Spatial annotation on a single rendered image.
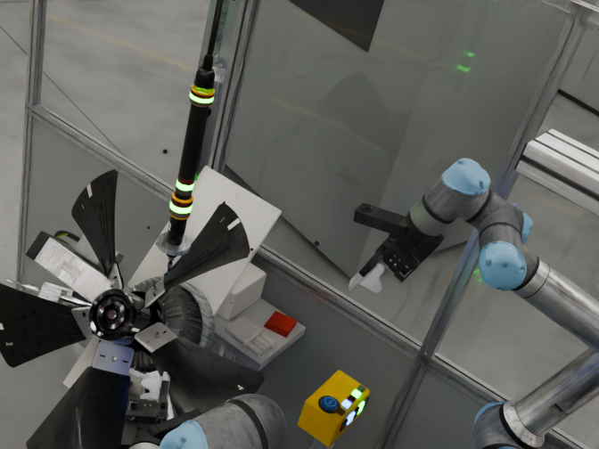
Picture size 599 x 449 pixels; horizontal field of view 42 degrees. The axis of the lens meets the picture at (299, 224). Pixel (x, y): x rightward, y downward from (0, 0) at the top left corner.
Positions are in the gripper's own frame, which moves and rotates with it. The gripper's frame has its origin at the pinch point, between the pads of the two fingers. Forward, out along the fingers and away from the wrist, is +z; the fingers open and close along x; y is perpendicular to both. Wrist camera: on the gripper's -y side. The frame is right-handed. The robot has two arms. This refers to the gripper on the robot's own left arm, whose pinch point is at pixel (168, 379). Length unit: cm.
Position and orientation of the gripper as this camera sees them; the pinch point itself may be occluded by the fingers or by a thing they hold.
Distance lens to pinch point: 175.4
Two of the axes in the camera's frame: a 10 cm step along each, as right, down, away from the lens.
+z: -0.3, -5.6, 8.3
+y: -9.9, -0.9, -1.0
